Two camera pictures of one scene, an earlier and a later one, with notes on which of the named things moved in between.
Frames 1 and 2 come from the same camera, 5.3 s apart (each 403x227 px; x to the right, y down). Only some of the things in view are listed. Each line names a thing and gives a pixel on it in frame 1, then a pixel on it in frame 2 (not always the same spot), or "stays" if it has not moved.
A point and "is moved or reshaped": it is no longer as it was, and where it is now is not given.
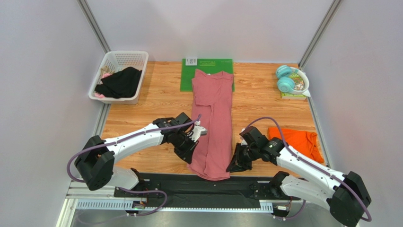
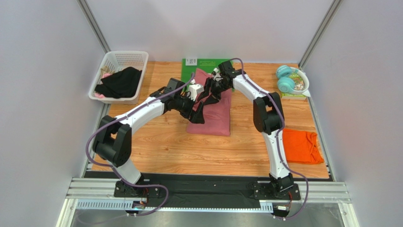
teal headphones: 286,84 stays
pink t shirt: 212,94 is moved or reshaped
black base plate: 192,187 stays
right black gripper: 239,156 -> 215,88
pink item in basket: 100,96 stays
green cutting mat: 207,65 stays
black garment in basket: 122,84 stays
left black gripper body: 183,145 -> 184,105
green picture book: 299,84 stays
